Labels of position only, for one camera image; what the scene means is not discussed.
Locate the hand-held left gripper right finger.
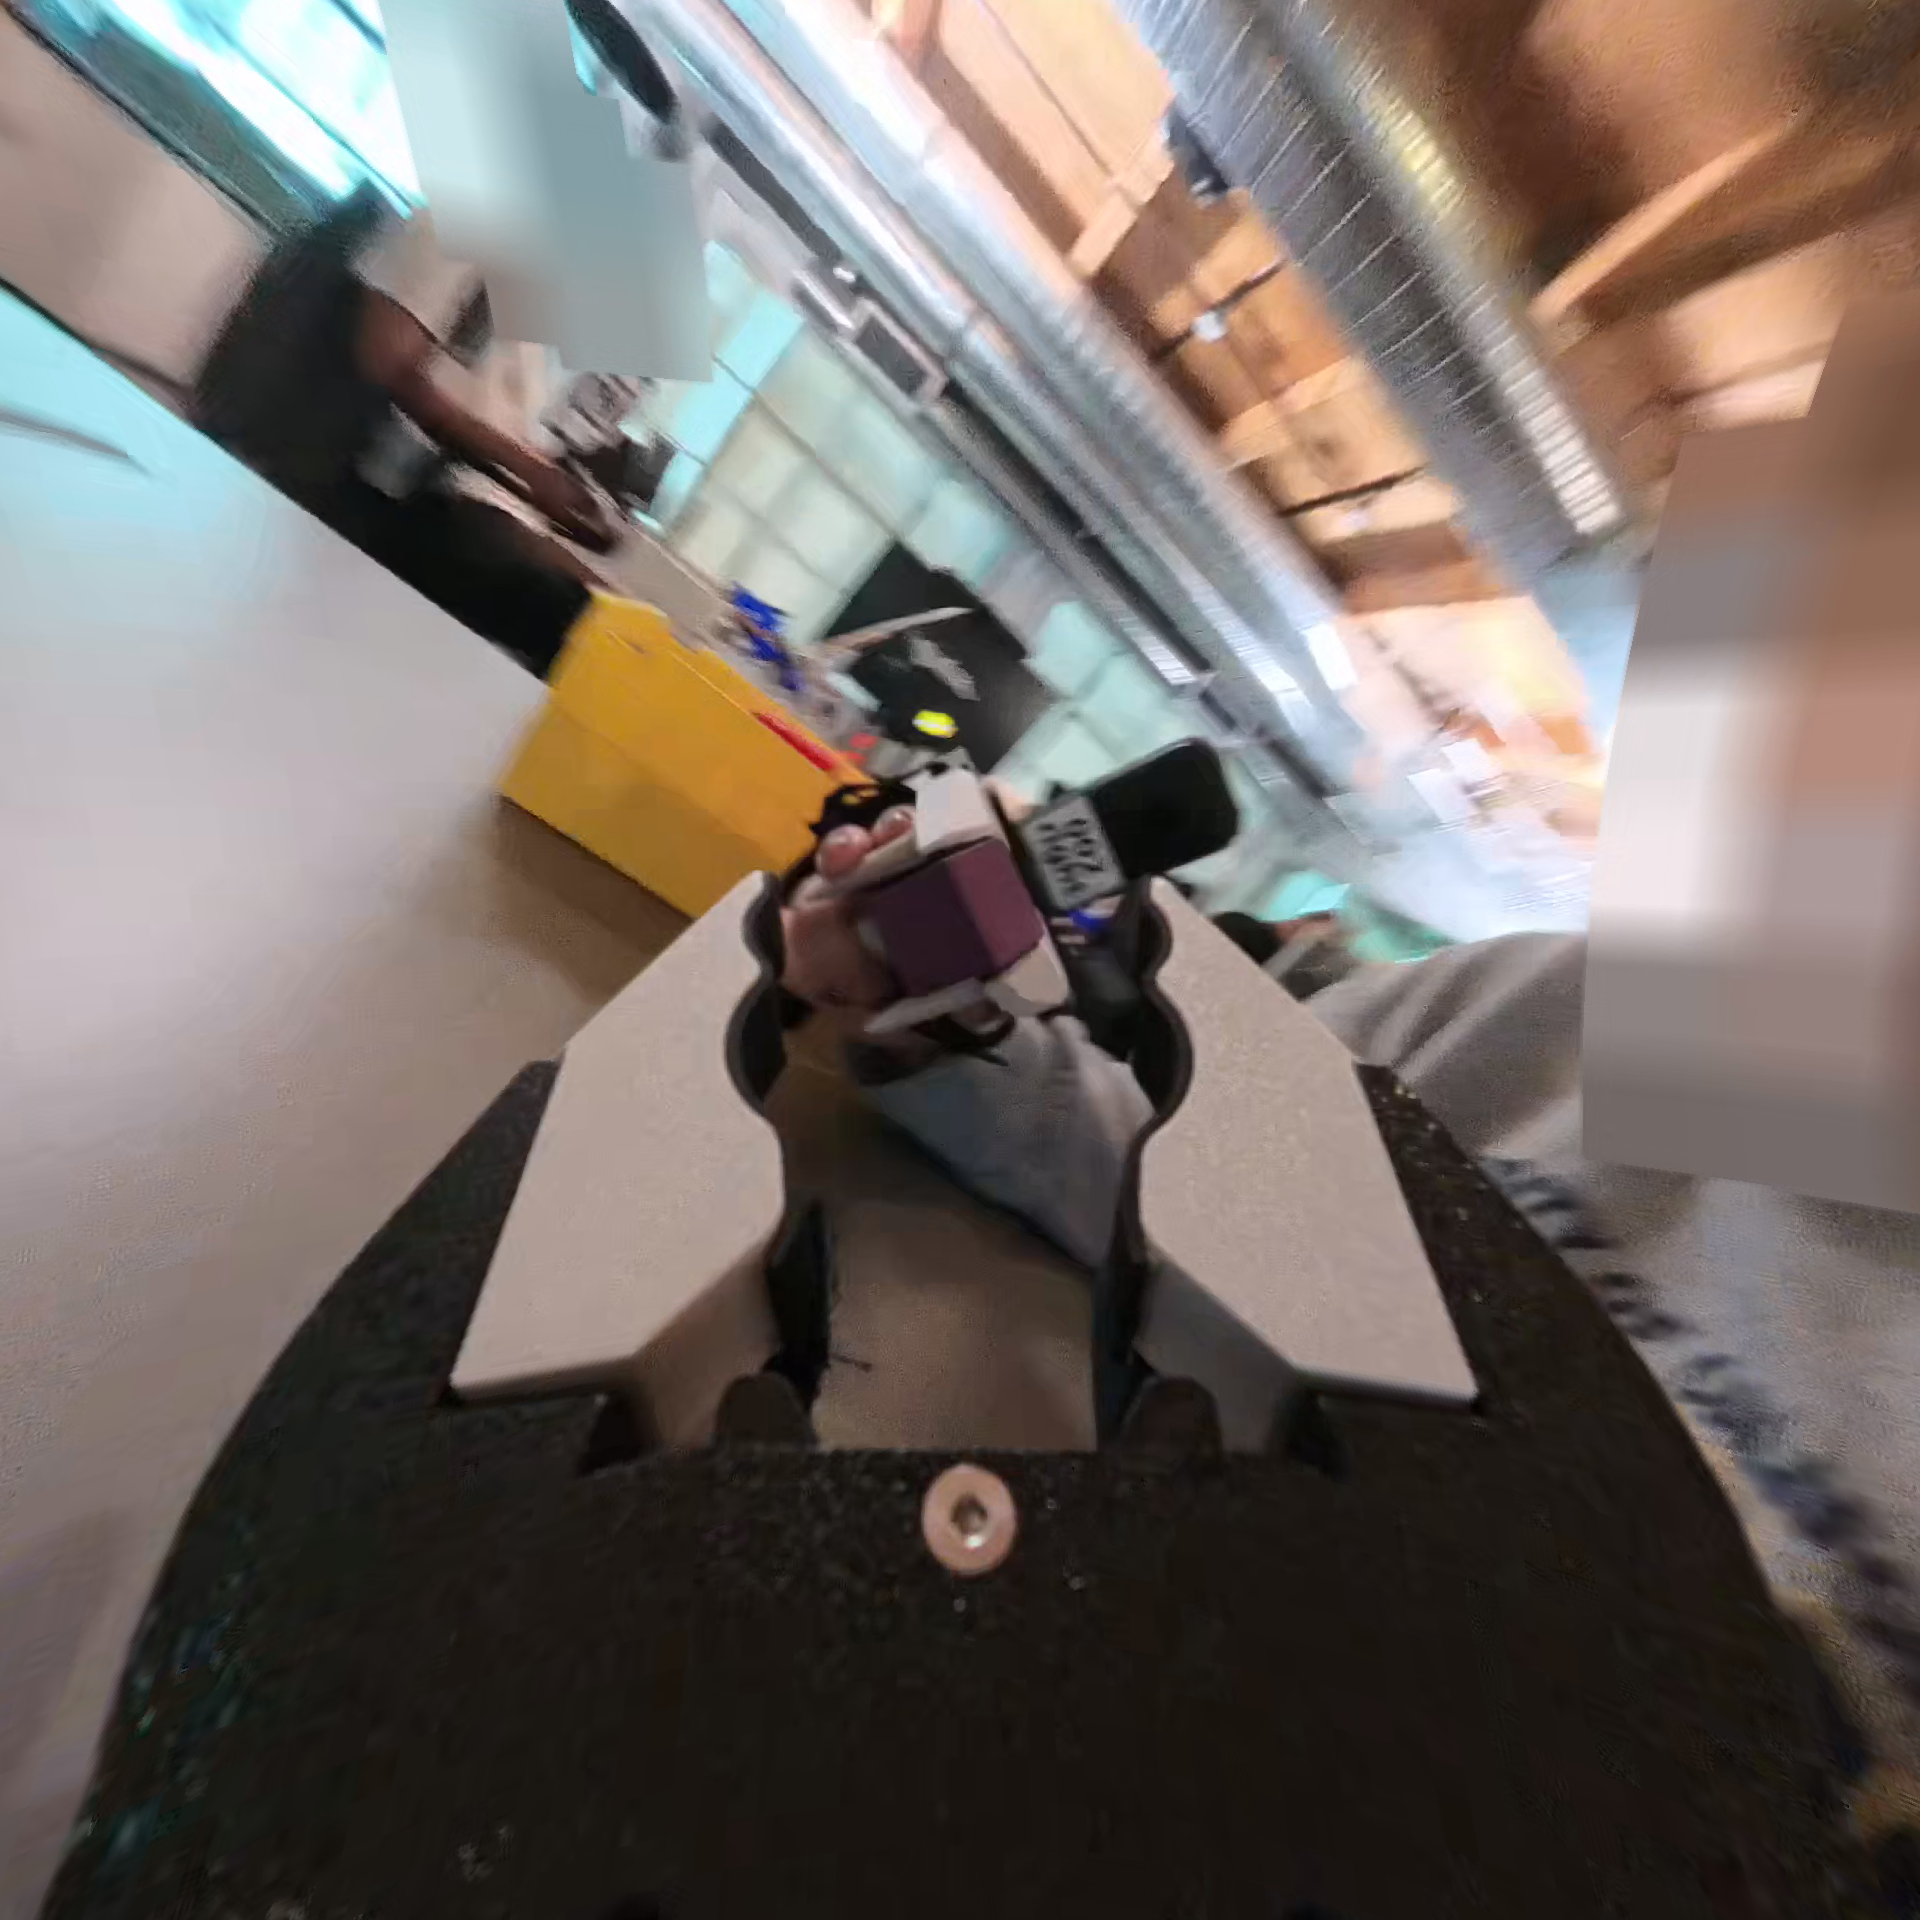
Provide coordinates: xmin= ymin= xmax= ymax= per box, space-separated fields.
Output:
xmin=1092 ymin=882 xmax=1482 ymax=1452

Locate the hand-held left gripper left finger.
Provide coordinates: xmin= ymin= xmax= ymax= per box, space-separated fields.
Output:
xmin=447 ymin=873 xmax=836 ymax=1452

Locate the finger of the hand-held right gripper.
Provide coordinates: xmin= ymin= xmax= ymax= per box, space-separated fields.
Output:
xmin=908 ymin=768 xmax=1010 ymax=884
xmin=861 ymin=960 xmax=1075 ymax=1040

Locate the purple cube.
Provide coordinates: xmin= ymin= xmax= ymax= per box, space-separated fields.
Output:
xmin=867 ymin=836 xmax=1047 ymax=1002

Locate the yellow plastic bin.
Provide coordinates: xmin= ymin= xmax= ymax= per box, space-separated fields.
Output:
xmin=498 ymin=589 xmax=875 ymax=921

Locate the person's right hand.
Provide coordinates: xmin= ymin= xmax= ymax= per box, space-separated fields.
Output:
xmin=777 ymin=807 xmax=921 ymax=1011

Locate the black hanging banner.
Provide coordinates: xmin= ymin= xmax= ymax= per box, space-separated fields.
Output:
xmin=823 ymin=545 xmax=1058 ymax=753

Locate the person's grey printed sweatshirt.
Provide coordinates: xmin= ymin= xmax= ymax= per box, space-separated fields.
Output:
xmin=1477 ymin=1155 xmax=1920 ymax=1876

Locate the metal ventilation duct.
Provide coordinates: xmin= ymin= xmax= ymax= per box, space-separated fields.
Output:
xmin=599 ymin=0 xmax=1353 ymax=753
xmin=1118 ymin=0 xmax=1636 ymax=578

